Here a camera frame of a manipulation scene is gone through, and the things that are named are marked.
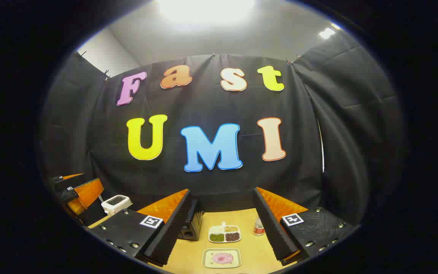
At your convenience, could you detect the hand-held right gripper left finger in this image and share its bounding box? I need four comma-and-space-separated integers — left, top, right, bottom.
88, 188, 193, 267

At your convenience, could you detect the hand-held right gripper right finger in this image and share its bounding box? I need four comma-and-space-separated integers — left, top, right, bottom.
252, 186, 355, 267

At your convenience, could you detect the black electric oven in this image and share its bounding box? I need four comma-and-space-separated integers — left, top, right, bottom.
177, 197, 204, 241

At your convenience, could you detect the cream plate with pink food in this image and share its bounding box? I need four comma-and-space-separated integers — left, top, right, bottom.
202, 248, 242, 269

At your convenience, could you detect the white toaster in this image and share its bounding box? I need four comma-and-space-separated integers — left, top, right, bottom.
101, 195, 132, 216

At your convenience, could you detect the divided tray of beans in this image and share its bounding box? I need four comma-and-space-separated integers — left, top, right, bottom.
208, 222, 241, 243

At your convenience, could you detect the black backdrop cloth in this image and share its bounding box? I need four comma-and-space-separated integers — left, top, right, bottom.
40, 30, 404, 229

